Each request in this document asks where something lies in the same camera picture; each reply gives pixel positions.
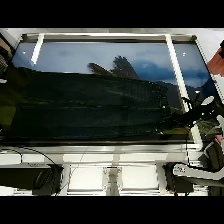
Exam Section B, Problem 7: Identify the black garment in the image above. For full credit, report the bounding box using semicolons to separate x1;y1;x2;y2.
0;64;198;142

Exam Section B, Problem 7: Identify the red garment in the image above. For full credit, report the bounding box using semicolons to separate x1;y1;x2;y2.
207;45;224;76

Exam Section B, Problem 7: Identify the silver frame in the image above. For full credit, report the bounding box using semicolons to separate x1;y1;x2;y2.
0;31;224;197

